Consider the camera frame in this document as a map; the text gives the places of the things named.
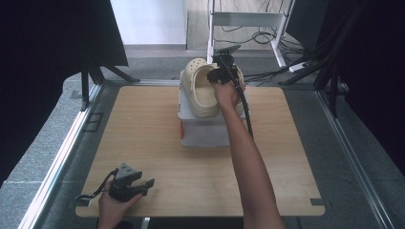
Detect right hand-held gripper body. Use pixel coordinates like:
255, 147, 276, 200
208, 44, 243, 84

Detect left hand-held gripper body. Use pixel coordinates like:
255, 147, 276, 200
108, 162, 144, 203

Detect grey two-tier shoe rack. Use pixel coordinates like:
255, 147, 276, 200
177, 68, 252, 148

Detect person's right hand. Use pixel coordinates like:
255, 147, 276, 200
211, 75, 246, 112

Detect person's left hand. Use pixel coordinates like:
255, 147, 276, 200
97, 180, 143, 227

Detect white power strip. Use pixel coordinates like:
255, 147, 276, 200
288, 61, 309, 73

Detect black tripod stand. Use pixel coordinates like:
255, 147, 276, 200
79, 59, 141, 113
278, 0, 367, 119

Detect dark curtain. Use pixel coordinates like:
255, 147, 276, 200
318, 0, 405, 177
0, 0, 130, 189

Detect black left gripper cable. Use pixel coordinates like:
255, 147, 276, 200
74, 168, 119, 202

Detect black floor cable bundle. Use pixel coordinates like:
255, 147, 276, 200
212, 24, 308, 55

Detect white metal desk frame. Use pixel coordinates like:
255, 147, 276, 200
205, 0, 296, 69

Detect aluminium frame rail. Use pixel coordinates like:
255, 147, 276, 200
314, 90, 396, 229
101, 78, 182, 88
17, 83, 105, 229

